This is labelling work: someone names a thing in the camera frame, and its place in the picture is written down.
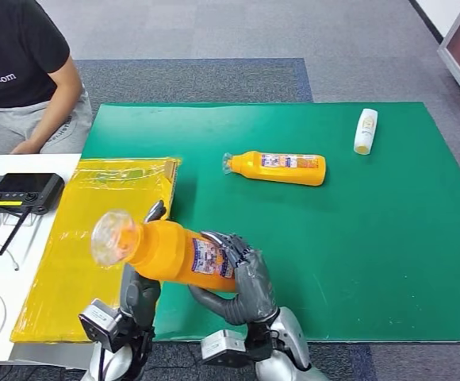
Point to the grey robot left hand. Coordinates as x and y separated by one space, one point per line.
140 300

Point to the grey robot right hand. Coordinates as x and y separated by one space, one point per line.
253 289

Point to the orange Tide detergent bottle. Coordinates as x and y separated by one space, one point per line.
167 252

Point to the person's forearm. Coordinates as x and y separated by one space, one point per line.
60 110

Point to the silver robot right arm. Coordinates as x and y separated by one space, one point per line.
293 347

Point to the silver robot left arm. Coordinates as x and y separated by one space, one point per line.
115 365

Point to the small white bottle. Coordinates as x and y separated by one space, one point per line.
366 130

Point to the yellow taped cardboard sheet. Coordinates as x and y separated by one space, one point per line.
79 210

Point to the green table mat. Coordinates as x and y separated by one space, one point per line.
353 236

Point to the black remote controller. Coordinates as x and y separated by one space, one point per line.
26 192

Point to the person's hand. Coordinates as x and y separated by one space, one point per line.
24 148

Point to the person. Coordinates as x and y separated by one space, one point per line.
11 58

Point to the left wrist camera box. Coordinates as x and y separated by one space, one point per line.
101 323

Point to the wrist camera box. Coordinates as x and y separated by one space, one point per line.
222 347
101 323

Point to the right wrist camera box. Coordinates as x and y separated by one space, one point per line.
222 347

